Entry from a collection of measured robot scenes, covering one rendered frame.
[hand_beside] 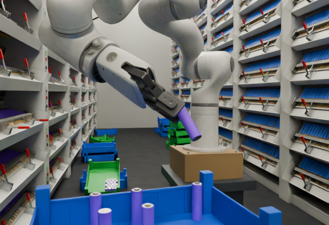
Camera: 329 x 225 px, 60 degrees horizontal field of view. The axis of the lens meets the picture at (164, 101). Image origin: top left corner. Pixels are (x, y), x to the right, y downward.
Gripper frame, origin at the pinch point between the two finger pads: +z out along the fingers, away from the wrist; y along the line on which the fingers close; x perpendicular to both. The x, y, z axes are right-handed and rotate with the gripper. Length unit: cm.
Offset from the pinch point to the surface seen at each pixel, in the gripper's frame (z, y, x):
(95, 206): 0.5, 1.5, 19.7
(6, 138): -51, 37, 28
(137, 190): 3.6, 3.6, 13.8
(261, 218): 20.3, -3.7, 6.5
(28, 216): -47, 77, 51
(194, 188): 10.1, 7.5, 7.3
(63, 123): -108, 139, 13
